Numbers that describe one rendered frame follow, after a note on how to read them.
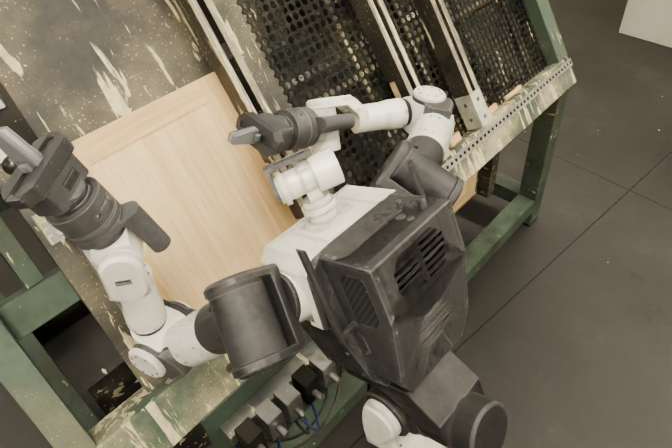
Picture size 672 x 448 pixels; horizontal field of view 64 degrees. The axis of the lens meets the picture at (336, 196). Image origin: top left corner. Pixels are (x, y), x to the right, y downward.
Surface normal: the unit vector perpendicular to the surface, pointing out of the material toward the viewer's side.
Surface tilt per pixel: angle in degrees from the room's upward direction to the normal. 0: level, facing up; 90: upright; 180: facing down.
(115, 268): 94
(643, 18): 90
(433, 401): 22
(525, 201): 0
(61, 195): 78
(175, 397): 58
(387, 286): 67
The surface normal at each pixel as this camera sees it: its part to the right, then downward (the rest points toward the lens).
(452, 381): 0.21, -0.55
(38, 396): 0.58, -0.05
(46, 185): 0.94, -0.09
